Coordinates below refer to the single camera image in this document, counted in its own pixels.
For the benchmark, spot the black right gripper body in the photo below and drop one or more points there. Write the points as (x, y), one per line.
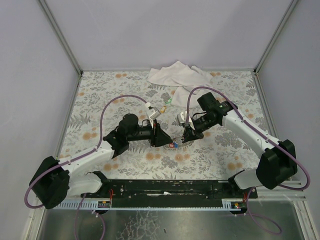
(190, 131)

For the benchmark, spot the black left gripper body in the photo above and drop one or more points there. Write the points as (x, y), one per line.
(154, 134)

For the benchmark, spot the white disc with keyrings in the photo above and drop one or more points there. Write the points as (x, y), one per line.
(180, 144)

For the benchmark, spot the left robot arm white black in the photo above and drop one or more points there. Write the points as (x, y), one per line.
(56, 180)

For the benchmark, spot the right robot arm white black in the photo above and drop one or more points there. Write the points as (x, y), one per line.
(275, 157)

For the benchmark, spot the green tagged key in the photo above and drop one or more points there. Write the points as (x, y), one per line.
(168, 102)

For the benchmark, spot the white crumpled cloth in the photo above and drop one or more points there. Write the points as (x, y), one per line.
(181, 76)

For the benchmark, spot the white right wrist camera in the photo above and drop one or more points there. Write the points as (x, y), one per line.
(184, 120)

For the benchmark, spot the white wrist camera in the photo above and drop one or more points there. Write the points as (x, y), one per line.
(184, 120)
(151, 112)

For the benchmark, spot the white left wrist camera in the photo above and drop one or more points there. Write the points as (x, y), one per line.
(151, 112)

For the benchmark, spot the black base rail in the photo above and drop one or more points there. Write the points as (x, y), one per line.
(179, 191)

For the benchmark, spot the white slotted cable duct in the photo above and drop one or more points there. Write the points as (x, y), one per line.
(157, 205)

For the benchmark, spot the grey aluminium corner post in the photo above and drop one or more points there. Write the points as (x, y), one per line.
(279, 29)

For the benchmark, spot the grey left corner post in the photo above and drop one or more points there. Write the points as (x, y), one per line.
(45, 8)

